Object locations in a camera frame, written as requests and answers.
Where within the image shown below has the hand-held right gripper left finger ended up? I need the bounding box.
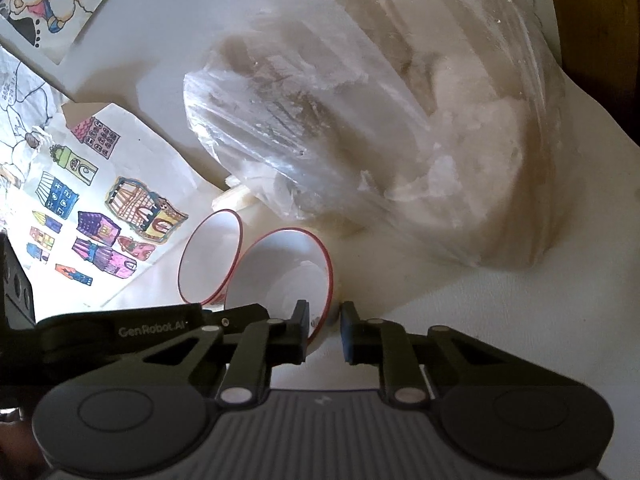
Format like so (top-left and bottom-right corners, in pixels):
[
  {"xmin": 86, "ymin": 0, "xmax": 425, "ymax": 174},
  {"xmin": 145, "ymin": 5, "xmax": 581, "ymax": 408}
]
[{"xmin": 107, "ymin": 300, "xmax": 308, "ymax": 406}]

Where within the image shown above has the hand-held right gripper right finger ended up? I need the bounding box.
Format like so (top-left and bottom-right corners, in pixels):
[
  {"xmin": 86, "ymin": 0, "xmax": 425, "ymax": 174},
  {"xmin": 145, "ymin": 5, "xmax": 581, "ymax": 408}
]
[{"xmin": 340, "ymin": 302, "xmax": 566, "ymax": 406}]

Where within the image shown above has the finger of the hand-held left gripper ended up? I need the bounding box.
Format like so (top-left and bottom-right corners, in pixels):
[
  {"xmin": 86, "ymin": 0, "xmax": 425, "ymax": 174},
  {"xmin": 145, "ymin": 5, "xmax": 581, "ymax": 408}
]
[{"xmin": 200, "ymin": 302, "xmax": 268, "ymax": 338}]

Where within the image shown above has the white bowl with red rim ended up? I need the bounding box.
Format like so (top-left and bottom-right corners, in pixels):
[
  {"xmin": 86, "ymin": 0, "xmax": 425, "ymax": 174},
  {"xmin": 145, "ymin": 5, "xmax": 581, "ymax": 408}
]
[
  {"xmin": 223, "ymin": 228, "xmax": 334, "ymax": 347},
  {"xmin": 177, "ymin": 209, "xmax": 244, "ymax": 307}
]

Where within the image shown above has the white stick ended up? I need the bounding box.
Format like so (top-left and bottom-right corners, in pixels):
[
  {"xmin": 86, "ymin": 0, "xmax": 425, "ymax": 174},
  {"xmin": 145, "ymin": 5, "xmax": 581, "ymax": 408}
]
[{"xmin": 211, "ymin": 184, "xmax": 262, "ymax": 212}]

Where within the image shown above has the white printed tablecloth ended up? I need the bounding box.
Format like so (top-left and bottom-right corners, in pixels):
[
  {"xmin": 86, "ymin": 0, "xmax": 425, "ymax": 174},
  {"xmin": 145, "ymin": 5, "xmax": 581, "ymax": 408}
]
[{"xmin": 85, "ymin": 67, "xmax": 640, "ymax": 411}]

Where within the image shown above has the coloured houses drawing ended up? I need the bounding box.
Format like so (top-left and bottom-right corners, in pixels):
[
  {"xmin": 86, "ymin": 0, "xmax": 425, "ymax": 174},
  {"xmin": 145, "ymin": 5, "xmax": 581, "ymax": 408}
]
[{"xmin": 0, "ymin": 102, "xmax": 228, "ymax": 309}]

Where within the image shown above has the plastic bag of white rolls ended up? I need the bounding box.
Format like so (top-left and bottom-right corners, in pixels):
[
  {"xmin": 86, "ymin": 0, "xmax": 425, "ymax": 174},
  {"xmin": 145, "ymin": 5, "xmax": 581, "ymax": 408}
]
[{"xmin": 182, "ymin": 0, "xmax": 576, "ymax": 272}]

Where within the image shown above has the coloured child drawing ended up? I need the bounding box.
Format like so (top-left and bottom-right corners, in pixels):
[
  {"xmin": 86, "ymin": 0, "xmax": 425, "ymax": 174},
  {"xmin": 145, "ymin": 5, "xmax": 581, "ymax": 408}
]
[{"xmin": 0, "ymin": 45, "xmax": 68, "ymax": 198}]

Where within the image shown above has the coloured teddy bear drawing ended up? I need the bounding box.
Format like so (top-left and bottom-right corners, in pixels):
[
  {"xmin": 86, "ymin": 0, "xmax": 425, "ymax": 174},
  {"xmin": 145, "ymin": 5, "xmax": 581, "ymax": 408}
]
[{"xmin": 0, "ymin": 0, "xmax": 142, "ymax": 66}]

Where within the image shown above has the wooden door frame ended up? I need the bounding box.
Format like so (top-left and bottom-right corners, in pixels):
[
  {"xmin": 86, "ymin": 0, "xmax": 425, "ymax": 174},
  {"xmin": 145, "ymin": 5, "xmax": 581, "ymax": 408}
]
[{"xmin": 545, "ymin": 0, "xmax": 640, "ymax": 148}]

